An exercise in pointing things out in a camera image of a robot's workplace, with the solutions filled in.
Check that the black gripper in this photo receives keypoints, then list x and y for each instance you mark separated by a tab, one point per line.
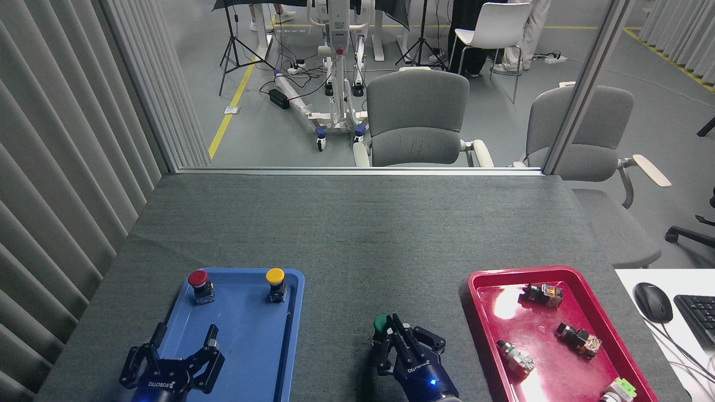
427	382
162	386

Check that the green push button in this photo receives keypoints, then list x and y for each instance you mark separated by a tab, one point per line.
380	323

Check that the red push button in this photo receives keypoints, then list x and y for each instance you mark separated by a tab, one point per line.
198	278

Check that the yellow push button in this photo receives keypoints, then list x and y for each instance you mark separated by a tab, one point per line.
275	276

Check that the blue plastic tray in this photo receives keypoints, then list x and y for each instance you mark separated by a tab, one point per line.
246	329

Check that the red plastic tray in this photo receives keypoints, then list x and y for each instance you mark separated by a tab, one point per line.
542	324

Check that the grey office chair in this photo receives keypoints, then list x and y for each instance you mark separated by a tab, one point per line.
597	162
419	120

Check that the black computer mouse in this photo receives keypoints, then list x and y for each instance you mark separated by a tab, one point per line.
652	301

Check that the black power box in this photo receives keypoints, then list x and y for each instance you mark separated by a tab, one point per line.
279	99

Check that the white stand on wheels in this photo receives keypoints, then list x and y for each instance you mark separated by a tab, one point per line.
338	72

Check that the black keyboard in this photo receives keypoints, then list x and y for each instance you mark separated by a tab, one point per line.
698	318

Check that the black office chair base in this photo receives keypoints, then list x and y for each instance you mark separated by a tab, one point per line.
692	231

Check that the white power strip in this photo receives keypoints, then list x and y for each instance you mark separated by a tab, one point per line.
555	57
297	66

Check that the black tripod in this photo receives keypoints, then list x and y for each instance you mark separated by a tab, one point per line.
422	39
237	50

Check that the person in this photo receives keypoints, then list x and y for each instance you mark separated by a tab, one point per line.
273	15
466	39
528	39

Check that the white plastic chair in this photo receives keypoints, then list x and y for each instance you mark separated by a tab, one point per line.
494	25

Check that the silver round switch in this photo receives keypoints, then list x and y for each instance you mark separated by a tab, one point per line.
516	358

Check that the black switch with orange window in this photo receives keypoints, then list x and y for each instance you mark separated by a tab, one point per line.
581	340
544	293

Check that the white and green switch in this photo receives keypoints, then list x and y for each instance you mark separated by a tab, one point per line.
619	391

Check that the silver frame post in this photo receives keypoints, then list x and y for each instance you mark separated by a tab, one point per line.
587	84

